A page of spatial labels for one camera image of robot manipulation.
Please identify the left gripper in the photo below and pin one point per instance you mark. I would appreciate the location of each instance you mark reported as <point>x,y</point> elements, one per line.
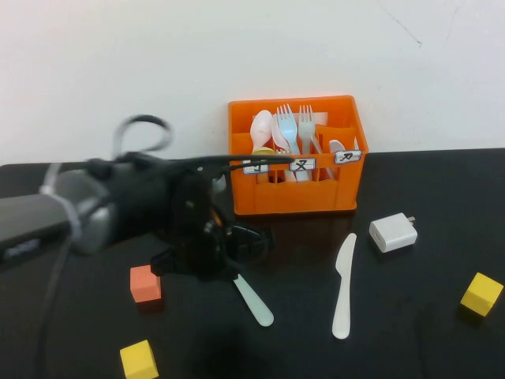
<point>193,237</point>

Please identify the mint green plastic spoon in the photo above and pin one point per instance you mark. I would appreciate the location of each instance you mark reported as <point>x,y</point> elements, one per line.
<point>254,304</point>

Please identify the white plastic knife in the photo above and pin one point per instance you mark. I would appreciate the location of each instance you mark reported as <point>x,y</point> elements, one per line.
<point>336,145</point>
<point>341,316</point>

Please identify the orange plastic cutlery holder crate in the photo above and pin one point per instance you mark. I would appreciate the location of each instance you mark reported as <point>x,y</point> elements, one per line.
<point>296,197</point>

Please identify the orange cube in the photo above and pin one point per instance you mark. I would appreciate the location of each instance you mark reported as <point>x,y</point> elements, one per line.
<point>143,286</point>

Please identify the paper label marked spoon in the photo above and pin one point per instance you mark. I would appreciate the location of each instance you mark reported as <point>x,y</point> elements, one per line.
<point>258,169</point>

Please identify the yellow plastic spoon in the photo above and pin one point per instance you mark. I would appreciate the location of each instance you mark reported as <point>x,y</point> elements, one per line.
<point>263,151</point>

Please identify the small orange plastic fork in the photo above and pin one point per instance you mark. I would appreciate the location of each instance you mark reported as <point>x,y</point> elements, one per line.
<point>281,151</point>

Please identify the paper label marked fork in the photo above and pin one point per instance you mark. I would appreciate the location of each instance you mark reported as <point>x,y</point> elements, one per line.
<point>304,166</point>

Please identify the yellow cube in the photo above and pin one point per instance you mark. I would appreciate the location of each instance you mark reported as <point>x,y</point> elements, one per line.
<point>481,295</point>
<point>139,361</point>

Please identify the light blue plastic fork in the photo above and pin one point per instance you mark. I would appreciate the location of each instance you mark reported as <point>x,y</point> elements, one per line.
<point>277,138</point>
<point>287,130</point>

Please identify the pale pink plastic spoon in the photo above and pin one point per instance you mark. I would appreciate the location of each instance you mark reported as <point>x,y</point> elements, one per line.
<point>261,126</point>

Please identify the white zip tie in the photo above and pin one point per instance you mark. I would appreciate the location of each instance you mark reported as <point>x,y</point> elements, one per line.
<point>73,221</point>

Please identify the grey plastic fork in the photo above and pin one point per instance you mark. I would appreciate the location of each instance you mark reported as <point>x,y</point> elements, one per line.
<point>306,130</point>

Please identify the paper label marked knife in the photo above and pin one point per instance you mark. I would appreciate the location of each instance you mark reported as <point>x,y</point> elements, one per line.
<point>348,157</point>

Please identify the white paper slip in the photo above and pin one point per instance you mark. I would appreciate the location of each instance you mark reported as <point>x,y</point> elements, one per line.
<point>321,117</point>

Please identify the thin white knife tip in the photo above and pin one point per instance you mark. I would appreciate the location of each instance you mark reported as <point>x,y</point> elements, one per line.
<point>356,144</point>

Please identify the white power adapter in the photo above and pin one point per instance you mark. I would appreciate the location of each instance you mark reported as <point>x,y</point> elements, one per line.
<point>393,235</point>

